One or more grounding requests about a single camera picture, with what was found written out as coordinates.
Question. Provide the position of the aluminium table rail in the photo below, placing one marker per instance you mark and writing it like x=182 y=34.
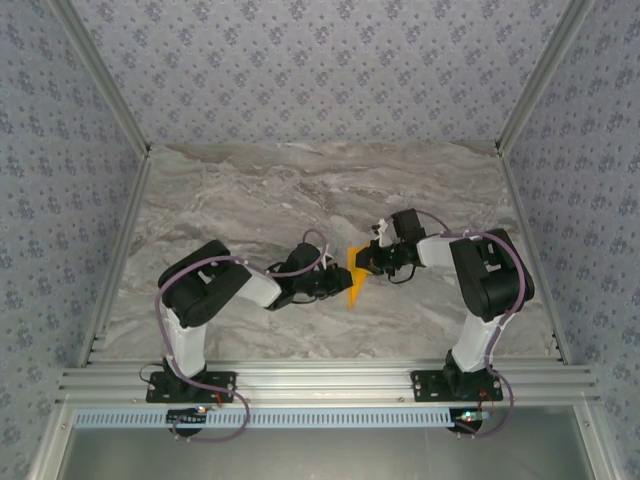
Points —
x=532 y=250
x=120 y=250

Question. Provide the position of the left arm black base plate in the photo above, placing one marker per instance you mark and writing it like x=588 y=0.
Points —
x=220 y=390

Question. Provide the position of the right aluminium table rail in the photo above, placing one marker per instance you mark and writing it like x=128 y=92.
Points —
x=532 y=250

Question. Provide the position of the aluminium frame post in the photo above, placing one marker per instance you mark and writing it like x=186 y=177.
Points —
x=105 y=75
x=540 y=75

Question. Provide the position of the left aluminium frame post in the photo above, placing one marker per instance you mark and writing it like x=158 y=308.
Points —
x=105 y=75

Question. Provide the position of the left aluminium panel bar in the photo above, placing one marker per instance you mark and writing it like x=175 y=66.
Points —
x=52 y=445

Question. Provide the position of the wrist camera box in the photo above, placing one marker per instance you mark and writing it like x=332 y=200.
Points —
x=407 y=225
x=306 y=257

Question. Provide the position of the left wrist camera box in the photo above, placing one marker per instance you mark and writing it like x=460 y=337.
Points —
x=306 y=257

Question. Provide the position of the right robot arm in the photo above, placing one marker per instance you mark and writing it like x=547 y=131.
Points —
x=490 y=275

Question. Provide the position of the grey metal panel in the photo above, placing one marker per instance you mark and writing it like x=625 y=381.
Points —
x=325 y=455

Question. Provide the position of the orange paper sheet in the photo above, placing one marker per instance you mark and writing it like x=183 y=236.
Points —
x=356 y=285

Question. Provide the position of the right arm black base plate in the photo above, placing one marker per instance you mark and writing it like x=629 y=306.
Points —
x=425 y=387

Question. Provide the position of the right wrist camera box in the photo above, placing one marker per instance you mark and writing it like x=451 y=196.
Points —
x=407 y=225

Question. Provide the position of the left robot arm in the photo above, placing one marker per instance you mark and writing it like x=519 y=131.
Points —
x=200 y=285

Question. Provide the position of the left aluminium table rail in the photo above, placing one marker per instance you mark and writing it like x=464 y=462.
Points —
x=120 y=250

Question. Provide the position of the aluminium panel bar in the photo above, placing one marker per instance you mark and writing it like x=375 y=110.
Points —
x=52 y=445
x=597 y=445

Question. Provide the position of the right aluminium panel bar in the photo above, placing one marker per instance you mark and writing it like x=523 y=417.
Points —
x=597 y=445

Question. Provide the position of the right aluminium frame post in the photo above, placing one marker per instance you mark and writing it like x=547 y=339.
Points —
x=540 y=75

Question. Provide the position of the long aluminium mounting beam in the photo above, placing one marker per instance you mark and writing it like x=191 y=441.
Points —
x=325 y=385

